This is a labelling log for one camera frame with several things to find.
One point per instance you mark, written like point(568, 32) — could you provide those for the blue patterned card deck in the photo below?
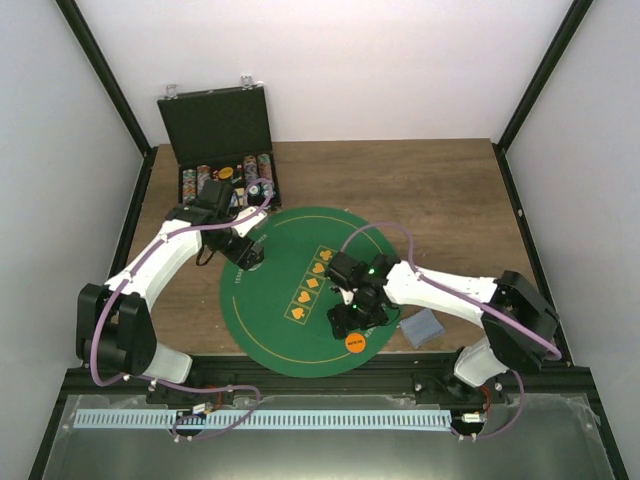
point(421, 328)

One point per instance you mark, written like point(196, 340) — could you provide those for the black enclosure frame post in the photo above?
point(94, 54)
point(561, 40)

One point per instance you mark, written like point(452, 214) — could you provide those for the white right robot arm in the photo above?
point(517, 322)

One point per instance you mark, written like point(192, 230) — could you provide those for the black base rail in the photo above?
point(417, 376)

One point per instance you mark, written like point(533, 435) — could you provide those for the leftmost multicolour chip row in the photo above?
point(189, 186)

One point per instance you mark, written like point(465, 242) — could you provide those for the black enclosure frame post left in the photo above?
point(94, 54)

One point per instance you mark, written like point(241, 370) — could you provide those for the black enclosure frame post right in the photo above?
point(561, 40)

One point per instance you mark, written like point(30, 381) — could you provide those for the orange blue chip row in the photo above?
point(202, 175)

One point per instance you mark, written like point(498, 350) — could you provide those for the purple green chip row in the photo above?
point(250, 170)

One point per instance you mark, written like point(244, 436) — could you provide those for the orange small blind button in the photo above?
point(355, 343)

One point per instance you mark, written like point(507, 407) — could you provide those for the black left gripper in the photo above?
point(248, 260)

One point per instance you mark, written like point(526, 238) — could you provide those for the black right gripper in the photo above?
point(343, 324)

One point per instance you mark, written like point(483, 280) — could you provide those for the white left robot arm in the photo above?
point(115, 335)

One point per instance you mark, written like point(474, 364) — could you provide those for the orange big blind button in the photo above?
point(225, 173)

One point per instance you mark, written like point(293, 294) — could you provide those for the brown green chip row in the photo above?
point(265, 170)

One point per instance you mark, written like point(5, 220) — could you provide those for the black poker set case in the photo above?
point(218, 128)

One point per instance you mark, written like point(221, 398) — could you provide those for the light blue slotted ruler strip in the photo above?
point(419, 420)

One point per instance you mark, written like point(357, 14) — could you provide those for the round green poker mat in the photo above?
point(278, 314)

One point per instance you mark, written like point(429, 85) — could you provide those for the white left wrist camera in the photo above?
point(248, 219)

